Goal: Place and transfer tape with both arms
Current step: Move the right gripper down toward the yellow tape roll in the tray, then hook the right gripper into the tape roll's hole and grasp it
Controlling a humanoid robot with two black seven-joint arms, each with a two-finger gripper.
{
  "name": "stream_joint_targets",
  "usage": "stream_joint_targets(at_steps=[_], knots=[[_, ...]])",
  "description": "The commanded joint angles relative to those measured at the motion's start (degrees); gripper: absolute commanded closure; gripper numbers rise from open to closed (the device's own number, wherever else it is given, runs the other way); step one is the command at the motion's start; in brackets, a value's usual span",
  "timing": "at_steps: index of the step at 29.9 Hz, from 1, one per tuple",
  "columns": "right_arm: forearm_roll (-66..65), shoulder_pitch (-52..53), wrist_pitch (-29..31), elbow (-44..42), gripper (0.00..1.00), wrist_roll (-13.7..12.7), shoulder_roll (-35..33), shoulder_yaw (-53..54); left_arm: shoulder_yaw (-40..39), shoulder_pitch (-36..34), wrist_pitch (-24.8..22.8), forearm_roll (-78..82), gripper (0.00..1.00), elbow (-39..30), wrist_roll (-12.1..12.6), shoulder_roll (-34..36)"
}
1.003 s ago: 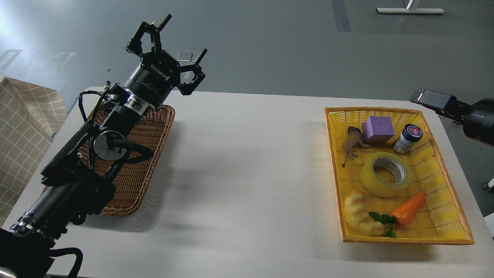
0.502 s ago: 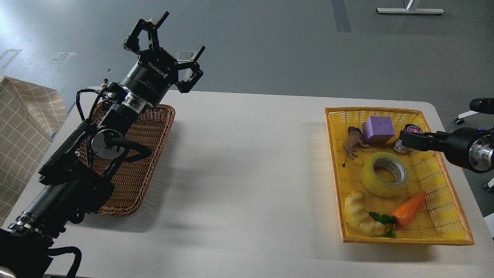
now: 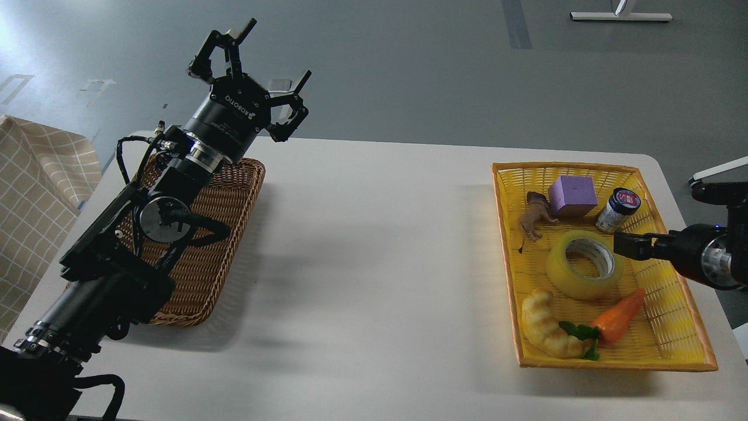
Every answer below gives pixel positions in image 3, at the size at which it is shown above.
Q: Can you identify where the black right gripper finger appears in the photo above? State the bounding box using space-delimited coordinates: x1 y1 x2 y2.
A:
614 232 678 261

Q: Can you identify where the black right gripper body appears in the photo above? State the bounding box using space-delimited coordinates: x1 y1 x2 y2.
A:
668 225 728 286

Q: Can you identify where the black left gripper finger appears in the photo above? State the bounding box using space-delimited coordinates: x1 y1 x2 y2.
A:
187 18 258 86
268 70 313 142

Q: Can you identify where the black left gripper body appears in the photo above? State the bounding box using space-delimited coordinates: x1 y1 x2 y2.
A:
184 75 271 163

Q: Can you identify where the yellow tape roll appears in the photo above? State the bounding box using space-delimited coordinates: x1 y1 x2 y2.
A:
546 230 624 301

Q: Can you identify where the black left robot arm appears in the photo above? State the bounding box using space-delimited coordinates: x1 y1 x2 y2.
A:
2 19 311 420

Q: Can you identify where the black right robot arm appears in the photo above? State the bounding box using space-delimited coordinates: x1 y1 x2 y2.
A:
614 180 747 291

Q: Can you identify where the small labelled jar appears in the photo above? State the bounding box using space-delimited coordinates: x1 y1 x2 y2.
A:
595 187 642 233

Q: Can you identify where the white office chair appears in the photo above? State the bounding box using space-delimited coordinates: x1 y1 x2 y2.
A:
687 156 748 187

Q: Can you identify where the purple foam cube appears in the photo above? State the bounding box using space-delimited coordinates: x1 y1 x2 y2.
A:
548 175 598 218

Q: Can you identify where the orange toy carrot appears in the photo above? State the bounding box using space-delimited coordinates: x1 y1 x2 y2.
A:
558 288 646 361

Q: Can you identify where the yellow plastic basket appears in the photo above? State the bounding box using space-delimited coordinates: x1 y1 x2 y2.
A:
492 162 718 371

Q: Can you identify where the brown toy animal figure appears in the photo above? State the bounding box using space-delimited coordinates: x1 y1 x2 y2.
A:
518 191 559 254

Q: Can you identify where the toy croissant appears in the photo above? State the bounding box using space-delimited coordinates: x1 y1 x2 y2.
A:
520 289 593 359

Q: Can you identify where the beige checkered cloth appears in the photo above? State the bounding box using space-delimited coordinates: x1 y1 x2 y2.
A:
1 115 102 339

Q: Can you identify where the white metal stand base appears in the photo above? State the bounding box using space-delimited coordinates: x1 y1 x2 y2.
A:
569 1 673 22

